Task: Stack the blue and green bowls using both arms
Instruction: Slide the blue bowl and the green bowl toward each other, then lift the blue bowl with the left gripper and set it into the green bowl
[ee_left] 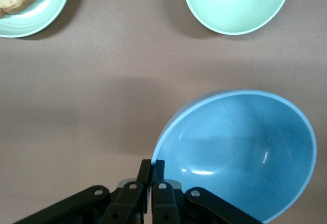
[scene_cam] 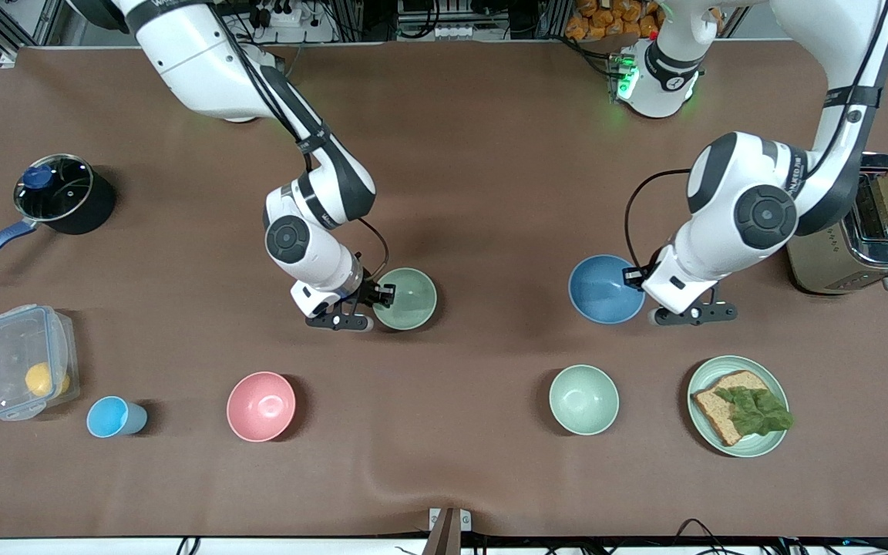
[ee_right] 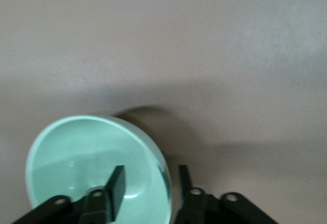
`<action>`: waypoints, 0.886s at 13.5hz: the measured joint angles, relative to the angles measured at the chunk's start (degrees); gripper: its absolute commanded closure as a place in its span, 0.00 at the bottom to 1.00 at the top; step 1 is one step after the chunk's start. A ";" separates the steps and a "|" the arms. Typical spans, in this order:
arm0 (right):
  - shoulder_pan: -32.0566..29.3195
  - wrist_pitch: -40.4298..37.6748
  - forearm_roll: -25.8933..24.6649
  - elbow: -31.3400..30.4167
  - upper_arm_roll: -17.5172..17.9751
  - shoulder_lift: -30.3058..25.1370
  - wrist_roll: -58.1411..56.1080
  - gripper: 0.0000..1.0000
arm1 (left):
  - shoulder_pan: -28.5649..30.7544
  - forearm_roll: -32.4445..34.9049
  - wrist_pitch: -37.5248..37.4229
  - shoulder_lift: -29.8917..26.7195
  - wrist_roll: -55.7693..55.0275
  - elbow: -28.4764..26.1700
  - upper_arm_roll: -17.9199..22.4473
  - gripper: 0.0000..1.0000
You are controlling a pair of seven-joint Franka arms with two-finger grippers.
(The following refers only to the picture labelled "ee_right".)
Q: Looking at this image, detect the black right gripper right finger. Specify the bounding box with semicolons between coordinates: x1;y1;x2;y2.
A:
175;164;279;224

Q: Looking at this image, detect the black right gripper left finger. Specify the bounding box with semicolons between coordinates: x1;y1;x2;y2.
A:
10;165;126;224

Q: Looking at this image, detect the pale green bowl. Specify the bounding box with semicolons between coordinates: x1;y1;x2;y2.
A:
25;115;171;224

